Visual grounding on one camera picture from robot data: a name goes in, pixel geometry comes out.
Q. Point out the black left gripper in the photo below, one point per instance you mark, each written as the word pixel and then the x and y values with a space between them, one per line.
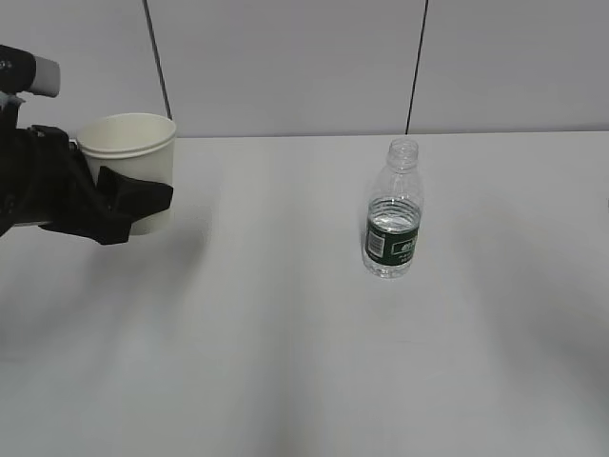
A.
pixel 45 182

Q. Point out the white paper cup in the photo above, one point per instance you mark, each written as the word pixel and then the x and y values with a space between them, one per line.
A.
pixel 137 145

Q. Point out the clear water bottle green label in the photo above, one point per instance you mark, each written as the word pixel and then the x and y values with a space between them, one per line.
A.
pixel 394 212

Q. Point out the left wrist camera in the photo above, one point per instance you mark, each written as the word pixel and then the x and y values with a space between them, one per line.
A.
pixel 22 71

